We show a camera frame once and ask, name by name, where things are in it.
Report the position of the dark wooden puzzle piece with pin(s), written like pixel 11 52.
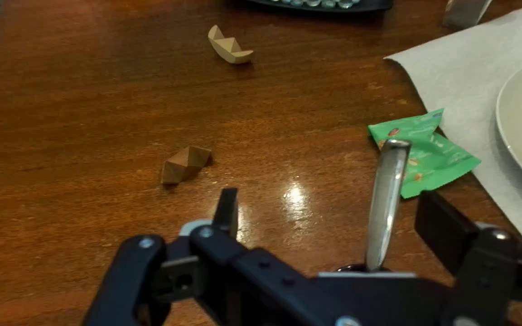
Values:
pixel 185 166

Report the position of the green snack packet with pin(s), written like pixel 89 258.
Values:
pixel 433 161

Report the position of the silver spoon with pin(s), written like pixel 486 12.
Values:
pixel 384 202

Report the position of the glass spice shaker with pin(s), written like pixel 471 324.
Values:
pixel 464 14

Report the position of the light wooden puzzle piece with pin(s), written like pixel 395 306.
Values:
pixel 227 48

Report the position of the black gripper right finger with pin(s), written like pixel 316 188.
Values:
pixel 444 229

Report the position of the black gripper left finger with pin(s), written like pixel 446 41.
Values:
pixel 227 211

